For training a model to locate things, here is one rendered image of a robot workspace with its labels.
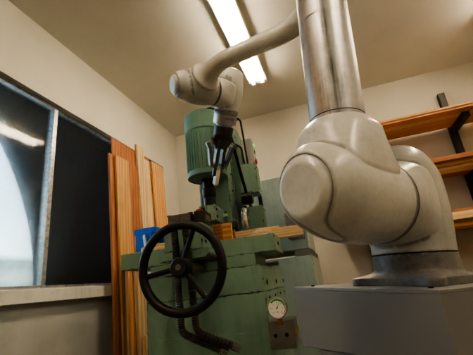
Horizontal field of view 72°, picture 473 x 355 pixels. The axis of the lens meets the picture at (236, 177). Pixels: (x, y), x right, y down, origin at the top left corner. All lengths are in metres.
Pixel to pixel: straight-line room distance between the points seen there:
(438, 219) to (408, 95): 3.44
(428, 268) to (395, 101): 3.44
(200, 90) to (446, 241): 0.80
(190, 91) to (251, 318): 0.77
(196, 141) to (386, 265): 0.97
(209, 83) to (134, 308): 1.92
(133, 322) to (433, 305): 2.27
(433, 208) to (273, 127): 3.40
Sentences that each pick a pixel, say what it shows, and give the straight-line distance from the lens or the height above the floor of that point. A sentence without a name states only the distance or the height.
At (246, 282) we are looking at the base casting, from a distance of 1.16.
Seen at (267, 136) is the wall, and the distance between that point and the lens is 3.95.
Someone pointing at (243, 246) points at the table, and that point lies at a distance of 1.17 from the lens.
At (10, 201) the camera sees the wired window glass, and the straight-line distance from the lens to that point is 2.41.
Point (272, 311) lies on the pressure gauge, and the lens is 1.09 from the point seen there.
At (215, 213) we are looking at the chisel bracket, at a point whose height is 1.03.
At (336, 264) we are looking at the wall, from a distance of 3.55.
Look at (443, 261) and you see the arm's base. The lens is 0.69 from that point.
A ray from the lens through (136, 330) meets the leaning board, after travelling 2.63.
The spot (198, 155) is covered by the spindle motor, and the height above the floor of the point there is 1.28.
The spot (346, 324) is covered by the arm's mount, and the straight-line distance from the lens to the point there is 0.68.
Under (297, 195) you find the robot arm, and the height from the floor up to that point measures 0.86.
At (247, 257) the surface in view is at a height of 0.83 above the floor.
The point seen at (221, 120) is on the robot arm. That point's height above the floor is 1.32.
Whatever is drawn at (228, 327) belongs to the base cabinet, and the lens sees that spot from 1.19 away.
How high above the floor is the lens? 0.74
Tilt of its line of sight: 18 degrees up
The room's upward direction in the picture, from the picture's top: 7 degrees counter-clockwise
